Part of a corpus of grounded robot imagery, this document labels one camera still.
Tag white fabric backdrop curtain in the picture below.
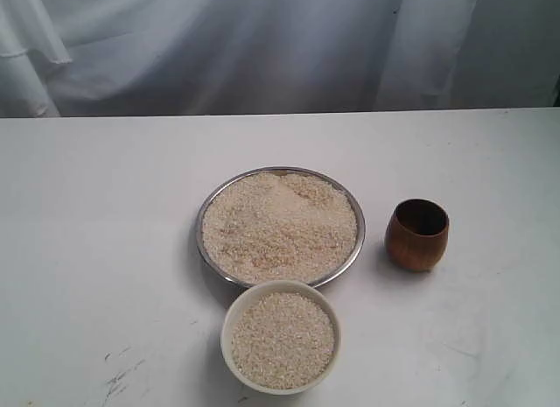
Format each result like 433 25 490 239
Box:
1 0 559 117

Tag white ceramic rice bowl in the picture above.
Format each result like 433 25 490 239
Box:
220 280 342 396

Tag small brown wooden cup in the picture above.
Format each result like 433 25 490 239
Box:
384 199 450 273

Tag round steel rice plate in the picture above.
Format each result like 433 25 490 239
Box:
195 166 366 288

